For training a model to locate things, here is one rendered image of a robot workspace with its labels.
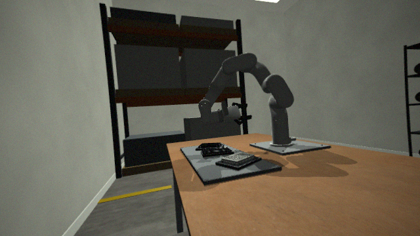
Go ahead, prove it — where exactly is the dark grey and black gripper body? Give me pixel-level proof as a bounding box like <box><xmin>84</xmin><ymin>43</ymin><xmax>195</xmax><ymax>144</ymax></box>
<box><xmin>224</xmin><ymin>106</ymin><xmax>241</xmax><ymax>123</ymax></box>

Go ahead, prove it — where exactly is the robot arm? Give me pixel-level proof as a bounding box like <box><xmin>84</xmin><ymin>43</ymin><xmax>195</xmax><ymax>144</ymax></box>
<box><xmin>198</xmin><ymin>52</ymin><xmax>296</xmax><ymax>147</ymax></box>

